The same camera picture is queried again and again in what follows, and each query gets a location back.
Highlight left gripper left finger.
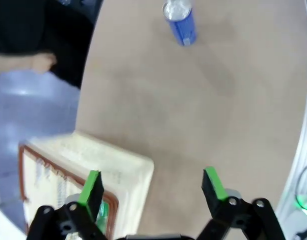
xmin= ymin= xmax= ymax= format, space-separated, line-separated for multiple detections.
xmin=28 ymin=169 xmax=112 ymax=240

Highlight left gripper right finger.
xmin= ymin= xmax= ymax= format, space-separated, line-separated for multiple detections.
xmin=197 ymin=166 xmax=287 ymax=240

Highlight blue Pocari Sweat can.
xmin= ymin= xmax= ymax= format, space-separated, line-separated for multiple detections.
xmin=162 ymin=0 xmax=198 ymax=47

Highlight person's right hand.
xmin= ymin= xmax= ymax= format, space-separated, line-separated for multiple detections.
xmin=30 ymin=51 xmax=57 ymax=75

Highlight white side table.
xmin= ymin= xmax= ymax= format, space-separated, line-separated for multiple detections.
xmin=0 ymin=201 xmax=28 ymax=240

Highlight person in black t-shirt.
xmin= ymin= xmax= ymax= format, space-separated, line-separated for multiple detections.
xmin=0 ymin=0 xmax=104 ymax=90

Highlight cream shopping basket brown handles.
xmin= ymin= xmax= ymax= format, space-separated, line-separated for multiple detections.
xmin=17 ymin=132 xmax=155 ymax=240

